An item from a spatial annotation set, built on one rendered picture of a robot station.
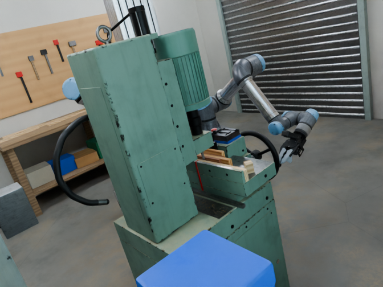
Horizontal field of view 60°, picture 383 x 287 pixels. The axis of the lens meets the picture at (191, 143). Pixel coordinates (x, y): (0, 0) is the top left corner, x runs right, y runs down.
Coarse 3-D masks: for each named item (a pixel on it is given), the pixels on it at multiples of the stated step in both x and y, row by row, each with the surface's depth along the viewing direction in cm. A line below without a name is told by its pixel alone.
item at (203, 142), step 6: (204, 132) 144; (210, 132) 144; (198, 138) 140; (204, 138) 142; (210, 138) 144; (198, 144) 140; (204, 144) 142; (210, 144) 145; (198, 150) 140; (204, 150) 143
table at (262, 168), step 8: (232, 160) 151; (240, 160) 149; (256, 160) 145; (256, 168) 138; (264, 168) 136; (272, 168) 139; (192, 176) 152; (200, 176) 147; (208, 176) 142; (248, 176) 133; (256, 176) 132; (264, 176) 136; (272, 176) 140; (208, 184) 145; (216, 184) 141; (224, 184) 136; (232, 184) 133; (240, 184) 129; (248, 184) 130; (256, 184) 133; (232, 192) 135; (240, 192) 131; (248, 192) 130
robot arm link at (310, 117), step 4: (308, 112) 177; (312, 112) 176; (316, 112) 176; (300, 116) 178; (304, 116) 177; (308, 116) 175; (312, 116) 175; (316, 116) 176; (300, 120) 177; (304, 120) 175; (308, 120) 174; (312, 120) 174; (316, 120) 176; (308, 124) 173; (312, 124) 174
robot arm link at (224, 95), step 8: (248, 56) 190; (256, 56) 190; (256, 64) 188; (264, 64) 192; (256, 72) 191; (232, 80) 206; (224, 88) 215; (232, 88) 209; (240, 88) 209; (216, 96) 222; (224, 96) 217; (232, 96) 216; (224, 104) 221
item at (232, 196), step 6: (192, 186) 155; (198, 186) 151; (204, 186) 148; (210, 192) 146; (216, 192) 143; (222, 192) 140; (228, 192) 137; (228, 198) 138; (234, 198) 135; (240, 198) 136
